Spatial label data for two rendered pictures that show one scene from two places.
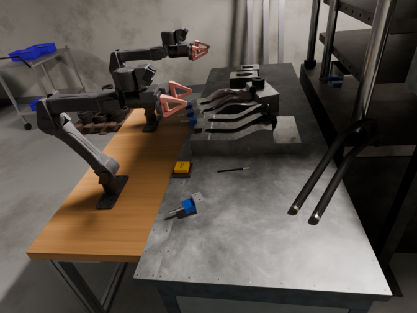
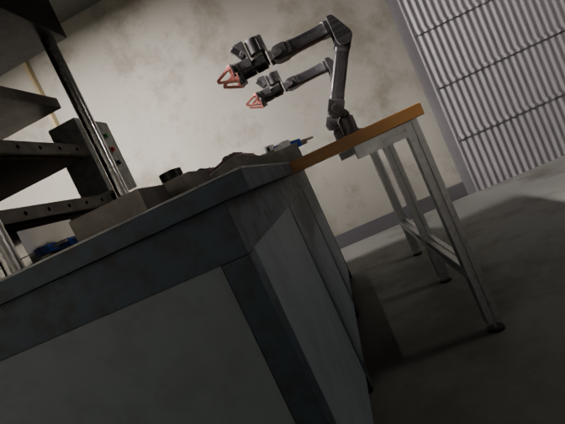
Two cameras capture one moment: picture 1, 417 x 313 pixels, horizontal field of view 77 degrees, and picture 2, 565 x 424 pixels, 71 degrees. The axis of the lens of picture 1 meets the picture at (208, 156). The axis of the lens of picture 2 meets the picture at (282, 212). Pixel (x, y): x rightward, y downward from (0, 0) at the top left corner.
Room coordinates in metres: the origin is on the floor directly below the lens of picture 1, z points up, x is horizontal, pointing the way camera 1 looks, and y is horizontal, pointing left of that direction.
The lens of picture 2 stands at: (3.00, -0.13, 0.75)
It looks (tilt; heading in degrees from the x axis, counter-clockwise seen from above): 4 degrees down; 178
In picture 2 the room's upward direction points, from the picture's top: 25 degrees counter-clockwise
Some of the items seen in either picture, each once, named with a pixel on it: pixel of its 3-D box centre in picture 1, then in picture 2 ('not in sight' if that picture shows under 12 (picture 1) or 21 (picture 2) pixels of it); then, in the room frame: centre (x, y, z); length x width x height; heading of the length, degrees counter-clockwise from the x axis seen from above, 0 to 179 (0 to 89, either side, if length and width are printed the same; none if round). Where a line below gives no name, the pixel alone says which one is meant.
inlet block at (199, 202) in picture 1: (186, 207); not in sight; (0.69, 0.10, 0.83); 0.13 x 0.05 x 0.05; 107
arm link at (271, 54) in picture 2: (165, 43); (264, 50); (1.43, 0.14, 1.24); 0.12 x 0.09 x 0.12; 80
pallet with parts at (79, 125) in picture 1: (113, 103); not in sight; (3.47, 1.20, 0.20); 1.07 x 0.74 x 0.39; 170
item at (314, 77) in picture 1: (384, 93); not in sight; (1.53, -1.18, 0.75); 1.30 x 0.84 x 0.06; 168
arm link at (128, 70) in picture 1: (122, 87); (279, 81); (0.84, 0.24, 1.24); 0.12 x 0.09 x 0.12; 80
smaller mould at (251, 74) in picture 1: (243, 79); (171, 198); (1.92, -0.34, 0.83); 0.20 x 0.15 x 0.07; 78
